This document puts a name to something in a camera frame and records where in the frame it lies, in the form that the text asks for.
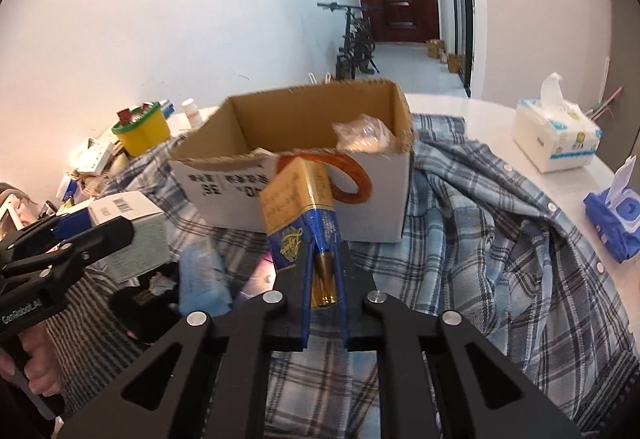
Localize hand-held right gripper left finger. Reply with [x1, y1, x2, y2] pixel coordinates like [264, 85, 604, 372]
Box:
[59, 239, 315, 439]

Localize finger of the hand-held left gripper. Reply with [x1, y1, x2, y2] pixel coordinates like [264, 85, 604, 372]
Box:
[0, 215, 136, 292]
[0, 210, 93, 265]

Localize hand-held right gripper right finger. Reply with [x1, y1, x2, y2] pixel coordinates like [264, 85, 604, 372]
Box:
[337, 239, 583, 439]

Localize white carton box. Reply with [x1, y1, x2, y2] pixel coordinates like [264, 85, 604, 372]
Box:
[89, 191, 168, 284]

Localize blue gold cigarette pack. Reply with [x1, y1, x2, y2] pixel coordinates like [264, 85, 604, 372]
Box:
[258, 156, 344, 310]

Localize black hair scrunchie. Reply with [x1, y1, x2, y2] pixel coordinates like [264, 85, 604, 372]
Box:
[109, 286, 183, 347]

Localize light blue packet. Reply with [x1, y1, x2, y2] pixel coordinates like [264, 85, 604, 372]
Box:
[179, 243, 241, 315]

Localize cardboard box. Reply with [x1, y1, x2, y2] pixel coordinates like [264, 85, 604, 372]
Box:
[167, 78, 417, 245]

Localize beige paper napkin packet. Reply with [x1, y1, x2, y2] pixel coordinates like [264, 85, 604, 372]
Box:
[331, 114, 403, 154]

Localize person's left hand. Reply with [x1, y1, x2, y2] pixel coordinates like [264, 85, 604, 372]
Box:
[0, 329, 65, 396]

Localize grey striped cloth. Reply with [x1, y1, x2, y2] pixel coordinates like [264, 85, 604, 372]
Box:
[45, 264, 151, 412]

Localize white blue mask box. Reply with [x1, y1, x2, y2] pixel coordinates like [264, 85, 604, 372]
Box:
[76, 140, 116, 174]

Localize yellow bin green rim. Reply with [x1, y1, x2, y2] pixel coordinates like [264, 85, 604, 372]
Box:
[111, 101, 172, 157]

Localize blue plaid shirt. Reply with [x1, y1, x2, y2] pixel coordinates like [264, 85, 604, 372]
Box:
[107, 111, 640, 439]

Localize white pill bottle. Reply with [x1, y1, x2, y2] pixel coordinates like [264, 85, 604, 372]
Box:
[181, 99, 203, 130]

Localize black bicycle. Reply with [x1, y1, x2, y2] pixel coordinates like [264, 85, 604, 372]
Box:
[316, 1, 383, 80]

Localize white tissue pack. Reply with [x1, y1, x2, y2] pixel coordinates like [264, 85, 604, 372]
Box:
[511, 73, 603, 174]

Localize blue wet wipes pack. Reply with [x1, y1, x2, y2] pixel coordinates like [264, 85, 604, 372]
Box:
[582, 158, 640, 265]

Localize beige refrigerator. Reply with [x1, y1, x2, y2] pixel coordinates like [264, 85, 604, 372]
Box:
[604, 0, 640, 170]

